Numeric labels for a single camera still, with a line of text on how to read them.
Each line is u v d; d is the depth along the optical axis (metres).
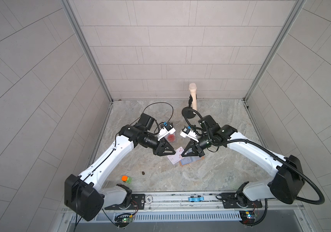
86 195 0.36
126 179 0.75
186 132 0.63
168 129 0.62
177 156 0.65
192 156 0.63
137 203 0.70
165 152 0.61
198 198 0.71
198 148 0.60
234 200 0.69
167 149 0.61
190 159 0.85
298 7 0.71
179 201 0.72
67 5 0.71
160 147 0.59
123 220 0.65
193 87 0.88
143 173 0.80
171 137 0.90
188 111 1.07
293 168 0.39
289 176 0.40
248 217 0.68
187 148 0.65
